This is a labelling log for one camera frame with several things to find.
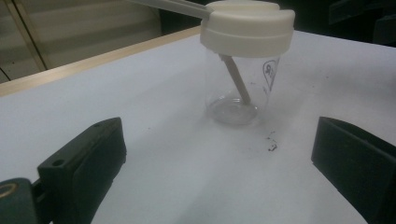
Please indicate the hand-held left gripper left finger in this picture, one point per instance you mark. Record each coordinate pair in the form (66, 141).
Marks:
(77, 171)

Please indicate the clear plastic cup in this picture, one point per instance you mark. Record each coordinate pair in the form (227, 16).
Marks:
(230, 109)

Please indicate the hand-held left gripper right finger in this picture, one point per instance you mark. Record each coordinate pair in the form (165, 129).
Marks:
(358, 161)

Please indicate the white cup lid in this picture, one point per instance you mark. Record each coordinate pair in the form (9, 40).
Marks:
(246, 28)

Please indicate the beige straw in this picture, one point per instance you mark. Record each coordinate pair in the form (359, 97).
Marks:
(238, 81)

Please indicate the wooden table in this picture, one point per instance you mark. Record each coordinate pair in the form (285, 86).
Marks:
(93, 62)

